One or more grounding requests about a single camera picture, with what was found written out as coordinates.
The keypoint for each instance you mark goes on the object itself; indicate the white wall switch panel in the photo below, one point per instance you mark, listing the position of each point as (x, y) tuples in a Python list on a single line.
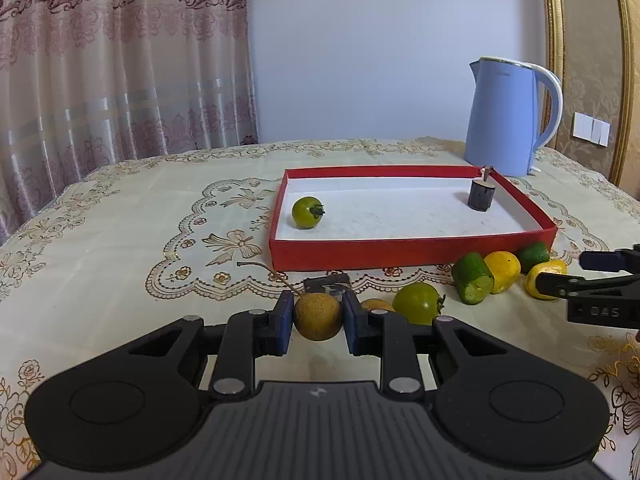
[(590, 129)]

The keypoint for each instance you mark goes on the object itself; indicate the gold framed wall panel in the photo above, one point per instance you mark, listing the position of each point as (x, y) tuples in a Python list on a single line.
[(590, 35)]

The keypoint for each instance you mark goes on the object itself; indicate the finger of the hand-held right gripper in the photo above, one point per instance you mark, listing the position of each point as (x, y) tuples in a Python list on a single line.
[(575, 287), (605, 260)]

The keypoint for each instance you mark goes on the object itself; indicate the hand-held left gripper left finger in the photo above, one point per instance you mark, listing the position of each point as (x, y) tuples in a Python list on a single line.
[(286, 322)]

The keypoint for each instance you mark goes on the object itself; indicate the red shallow box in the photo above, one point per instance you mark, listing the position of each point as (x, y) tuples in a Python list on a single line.
[(400, 255)]

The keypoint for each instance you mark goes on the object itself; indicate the round brown longan with stem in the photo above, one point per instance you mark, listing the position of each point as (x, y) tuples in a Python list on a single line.
[(317, 317)]

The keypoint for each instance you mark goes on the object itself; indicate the blue electric kettle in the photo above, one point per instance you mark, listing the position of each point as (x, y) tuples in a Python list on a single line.
[(500, 120)]

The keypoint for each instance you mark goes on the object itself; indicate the rounded green fruit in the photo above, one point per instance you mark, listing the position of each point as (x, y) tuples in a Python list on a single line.
[(532, 255)]

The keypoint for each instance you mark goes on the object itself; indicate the small green tomato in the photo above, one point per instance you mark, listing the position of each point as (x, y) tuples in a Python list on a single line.
[(306, 212)]

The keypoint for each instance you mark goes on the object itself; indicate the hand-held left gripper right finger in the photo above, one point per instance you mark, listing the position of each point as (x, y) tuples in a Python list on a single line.
[(350, 325)]

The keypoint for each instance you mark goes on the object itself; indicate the yellow round fruit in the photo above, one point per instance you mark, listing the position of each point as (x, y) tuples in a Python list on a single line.
[(504, 270)]

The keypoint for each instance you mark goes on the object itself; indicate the large green tomato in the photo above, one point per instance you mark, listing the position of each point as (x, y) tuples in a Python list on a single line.
[(417, 302)]

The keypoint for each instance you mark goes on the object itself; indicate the dark sugarcane piece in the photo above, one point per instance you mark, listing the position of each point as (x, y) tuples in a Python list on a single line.
[(480, 197), (320, 284)]

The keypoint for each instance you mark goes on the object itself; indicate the yellow pepper piece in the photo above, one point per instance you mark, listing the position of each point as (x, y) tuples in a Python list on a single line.
[(547, 266)]

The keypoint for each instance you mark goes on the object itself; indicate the pink patterned curtain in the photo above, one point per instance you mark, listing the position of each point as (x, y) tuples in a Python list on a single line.
[(125, 60)]

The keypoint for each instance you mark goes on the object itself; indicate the small yellow-brown longan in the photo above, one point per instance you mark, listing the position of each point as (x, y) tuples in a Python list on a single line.
[(377, 305)]

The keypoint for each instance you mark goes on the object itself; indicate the green cucumber piece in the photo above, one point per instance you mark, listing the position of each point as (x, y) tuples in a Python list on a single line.
[(470, 275)]

